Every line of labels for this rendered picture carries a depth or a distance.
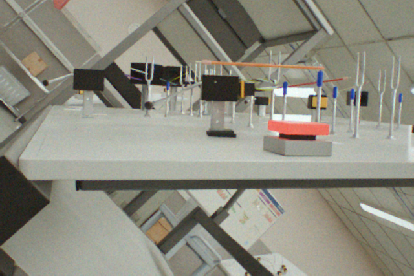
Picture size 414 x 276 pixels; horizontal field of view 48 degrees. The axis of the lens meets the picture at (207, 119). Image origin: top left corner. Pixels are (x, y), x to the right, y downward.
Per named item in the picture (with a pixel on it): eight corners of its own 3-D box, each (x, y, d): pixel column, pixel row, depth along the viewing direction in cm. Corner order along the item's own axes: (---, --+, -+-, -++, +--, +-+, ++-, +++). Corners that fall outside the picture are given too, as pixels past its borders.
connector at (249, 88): (222, 95, 75) (222, 83, 74) (251, 95, 75) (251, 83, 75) (225, 95, 72) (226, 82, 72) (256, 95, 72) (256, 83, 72)
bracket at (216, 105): (207, 130, 76) (209, 100, 75) (222, 131, 76) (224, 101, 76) (210, 133, 71) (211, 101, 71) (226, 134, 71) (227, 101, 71)
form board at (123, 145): (53, 112, 150) (54, 105, 150) (329, 121, 180) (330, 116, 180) (17, 185, 37) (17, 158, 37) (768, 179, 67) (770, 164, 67)
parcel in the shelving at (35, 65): (19, 61, 713) (33, 50, 718) (21, 63, 752) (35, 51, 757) (34, 77, 721) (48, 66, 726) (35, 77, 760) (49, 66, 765)
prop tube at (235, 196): (217, 215, 150) (275, 143, 154) (214, 212, 153) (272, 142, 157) (224, 221, 151) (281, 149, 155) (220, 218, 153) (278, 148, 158)
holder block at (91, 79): (41, 114, 96) (43, 66, 96) (101, 116, 100) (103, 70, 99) (40, 116, 92) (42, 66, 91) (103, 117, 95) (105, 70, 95)
